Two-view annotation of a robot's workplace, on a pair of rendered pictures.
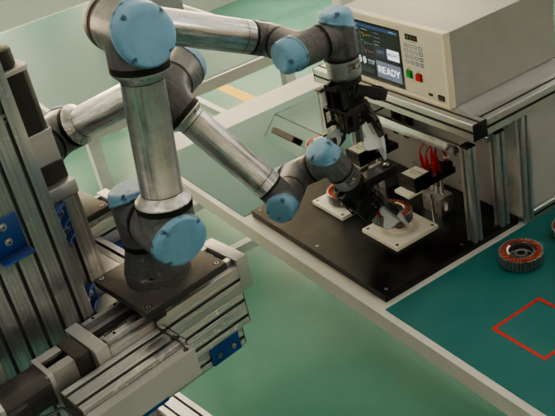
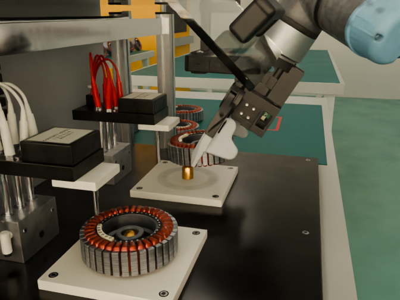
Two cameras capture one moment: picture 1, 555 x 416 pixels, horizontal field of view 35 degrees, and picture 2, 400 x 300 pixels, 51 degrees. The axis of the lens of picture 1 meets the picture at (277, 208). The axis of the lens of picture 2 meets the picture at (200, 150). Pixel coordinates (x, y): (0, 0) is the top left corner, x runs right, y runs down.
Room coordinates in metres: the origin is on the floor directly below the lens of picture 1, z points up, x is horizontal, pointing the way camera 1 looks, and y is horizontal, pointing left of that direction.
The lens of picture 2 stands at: (2.51, 0.14, 1.05)
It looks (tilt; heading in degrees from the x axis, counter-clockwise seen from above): 18 degrees down; 222
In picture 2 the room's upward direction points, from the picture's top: straight up
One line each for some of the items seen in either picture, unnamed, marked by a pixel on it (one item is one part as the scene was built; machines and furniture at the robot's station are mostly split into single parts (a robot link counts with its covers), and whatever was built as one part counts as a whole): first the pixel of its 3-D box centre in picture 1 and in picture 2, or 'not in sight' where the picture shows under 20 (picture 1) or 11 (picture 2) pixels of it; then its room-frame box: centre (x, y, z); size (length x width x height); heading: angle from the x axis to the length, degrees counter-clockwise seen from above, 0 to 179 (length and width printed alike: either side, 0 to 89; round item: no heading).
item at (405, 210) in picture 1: (391, 213); (200, 146); (2.02, -0.30, 0.84); 0.11 x 0.11 x 0.04
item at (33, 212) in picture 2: (383, 174); (23, 225); (2.31, -0.34, 0.80); 0.08 x 0.05 x 0.06; 27
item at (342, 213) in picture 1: (347, 200); (131, 256); (2.25, -0.21, 0.78); 0.15 x 0.15 x 0.01; 27
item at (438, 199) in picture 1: (438, 200); (110, 161); (2.10, -0.45, 0.80); 0.08 x 0.05 x 0.06; 27
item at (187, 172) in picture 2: not in sight; (187, 170); (2.03, -0.32, 0.80); 0.02 x 0.02 x 0.03
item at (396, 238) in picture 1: (400, 228); (187, 180); (2.03, -0.32, 0.78); 0.15 x 0.15 x 0.01; 27
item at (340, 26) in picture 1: (337, 34); not in sight; (1.79, -0.21, 1.45); 0.09 x 0.08 x 0.11; 118
